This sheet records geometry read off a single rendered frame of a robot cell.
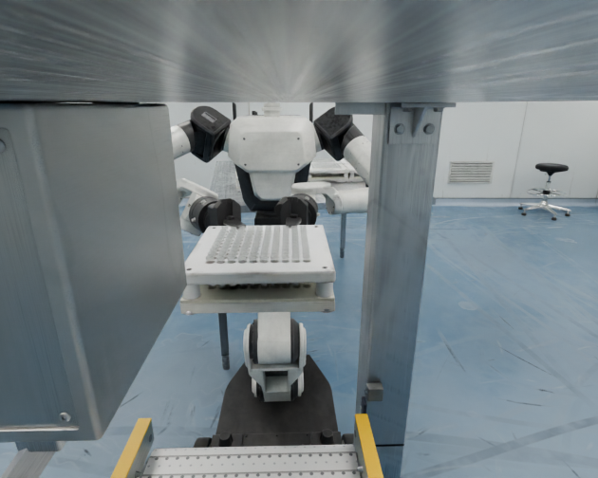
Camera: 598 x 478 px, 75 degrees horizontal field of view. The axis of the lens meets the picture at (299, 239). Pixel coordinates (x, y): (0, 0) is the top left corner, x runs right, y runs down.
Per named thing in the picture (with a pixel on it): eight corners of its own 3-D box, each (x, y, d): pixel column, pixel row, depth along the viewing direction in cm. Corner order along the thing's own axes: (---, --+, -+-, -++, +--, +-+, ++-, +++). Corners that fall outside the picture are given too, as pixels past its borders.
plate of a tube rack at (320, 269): (336, 283, 60) (336, 270, 60) (177, 285, 60) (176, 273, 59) (323, 232, 84) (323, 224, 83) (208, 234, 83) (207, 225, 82)
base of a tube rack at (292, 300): (334, 311, 62) (335, 298, 61) (180, 314, 62) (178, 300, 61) (322, 254, 85) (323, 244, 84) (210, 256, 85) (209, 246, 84)
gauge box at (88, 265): (95, 287, 44) (60, 103, 38) (188, 285, 45) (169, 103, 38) (-73, 447, 24) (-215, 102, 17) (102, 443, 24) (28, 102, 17)
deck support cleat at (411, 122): (387, 143, 40) (390, 102, 39) (435, 143, 40) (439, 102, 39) (398, 147, 36) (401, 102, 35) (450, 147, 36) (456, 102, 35)
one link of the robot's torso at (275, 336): (250, 365, 131) (252, 237, 148) (302, 364, 132) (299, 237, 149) (245, 362, 117) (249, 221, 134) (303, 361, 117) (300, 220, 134)
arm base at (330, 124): (326, 168, 134) (316, 142, 138) (362, 155, 133) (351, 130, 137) (319, 142, 120) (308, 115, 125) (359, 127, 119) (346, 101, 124)
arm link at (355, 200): (336, 225, 111) (395, 218, 117) (346, 201, 103) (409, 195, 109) (325, 196, 116) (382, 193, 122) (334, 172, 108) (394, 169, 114)
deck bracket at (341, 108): (331, 114, 42) (333, 68, 40) (378, 114, 42) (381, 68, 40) (335, 114, 39) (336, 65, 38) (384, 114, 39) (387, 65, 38)
